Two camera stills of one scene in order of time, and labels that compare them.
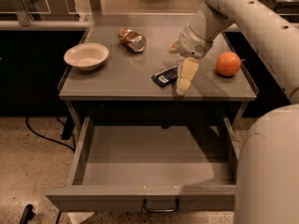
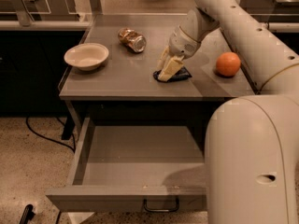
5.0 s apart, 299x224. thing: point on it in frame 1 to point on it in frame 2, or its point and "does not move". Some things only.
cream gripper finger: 186,75 to 172,66
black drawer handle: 162,211 does not move
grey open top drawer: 152,168 does not move
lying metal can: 133,39 does not move
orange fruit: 228,63 does not move
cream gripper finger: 174,47 to 164,58
